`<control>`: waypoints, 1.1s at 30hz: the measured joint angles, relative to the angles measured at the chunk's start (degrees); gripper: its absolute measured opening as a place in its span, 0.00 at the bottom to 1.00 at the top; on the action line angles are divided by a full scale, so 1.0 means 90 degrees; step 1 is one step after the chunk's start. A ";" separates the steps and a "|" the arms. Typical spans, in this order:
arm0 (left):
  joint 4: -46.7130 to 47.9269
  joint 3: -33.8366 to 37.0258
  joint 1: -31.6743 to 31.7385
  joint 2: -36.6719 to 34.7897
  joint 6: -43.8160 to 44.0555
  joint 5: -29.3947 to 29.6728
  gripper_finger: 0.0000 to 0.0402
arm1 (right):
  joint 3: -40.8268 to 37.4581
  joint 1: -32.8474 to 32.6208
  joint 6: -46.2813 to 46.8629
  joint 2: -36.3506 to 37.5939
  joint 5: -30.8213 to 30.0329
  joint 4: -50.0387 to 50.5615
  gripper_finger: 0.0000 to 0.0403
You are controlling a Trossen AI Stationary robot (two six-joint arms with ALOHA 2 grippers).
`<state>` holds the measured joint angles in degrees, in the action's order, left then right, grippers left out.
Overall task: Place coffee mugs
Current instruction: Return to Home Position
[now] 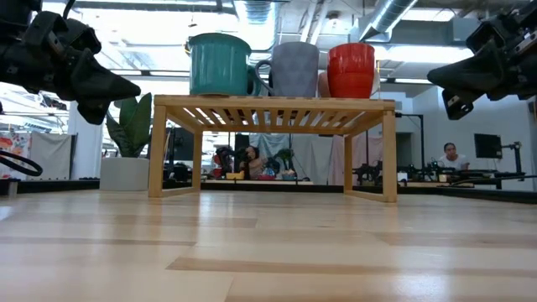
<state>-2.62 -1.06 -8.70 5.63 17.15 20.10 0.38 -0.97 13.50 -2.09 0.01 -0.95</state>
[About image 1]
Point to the white curtain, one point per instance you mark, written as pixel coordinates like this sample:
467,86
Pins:
52,155

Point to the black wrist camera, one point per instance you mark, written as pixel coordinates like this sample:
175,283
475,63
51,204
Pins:
84,38
482,35

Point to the teal ribbed mug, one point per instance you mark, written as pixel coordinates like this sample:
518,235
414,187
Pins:
218,65

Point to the green plant in white pot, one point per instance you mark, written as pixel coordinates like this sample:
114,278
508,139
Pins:
126,172

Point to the pink mug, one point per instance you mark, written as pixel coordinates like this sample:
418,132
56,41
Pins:
323,86

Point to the black monitor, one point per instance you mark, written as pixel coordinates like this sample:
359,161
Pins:
487,145

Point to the black monitor stand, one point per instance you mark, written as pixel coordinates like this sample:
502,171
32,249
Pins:
517,161

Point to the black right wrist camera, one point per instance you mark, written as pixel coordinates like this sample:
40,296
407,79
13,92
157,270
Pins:
482,35

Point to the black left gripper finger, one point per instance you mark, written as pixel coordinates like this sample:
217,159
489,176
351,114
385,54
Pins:
96,113
96,86

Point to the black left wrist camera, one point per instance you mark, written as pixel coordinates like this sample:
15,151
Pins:
84,38

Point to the person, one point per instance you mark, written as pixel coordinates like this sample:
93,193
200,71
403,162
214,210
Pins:
453,159
253,161

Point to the silver ventilation duct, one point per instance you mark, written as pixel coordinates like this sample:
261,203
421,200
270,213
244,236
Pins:
388,17
258,10

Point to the black aluminium table frame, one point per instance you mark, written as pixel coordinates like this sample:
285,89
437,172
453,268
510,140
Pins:
50,184

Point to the blue-grey mug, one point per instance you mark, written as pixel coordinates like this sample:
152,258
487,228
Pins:
295,69

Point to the red ribbed mug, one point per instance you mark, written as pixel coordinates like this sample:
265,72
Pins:
352,71

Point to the wooden slatted rack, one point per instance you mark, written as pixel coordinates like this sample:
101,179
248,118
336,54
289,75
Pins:
272,102

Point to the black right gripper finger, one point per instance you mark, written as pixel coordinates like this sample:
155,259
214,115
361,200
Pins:
474,77
459,107

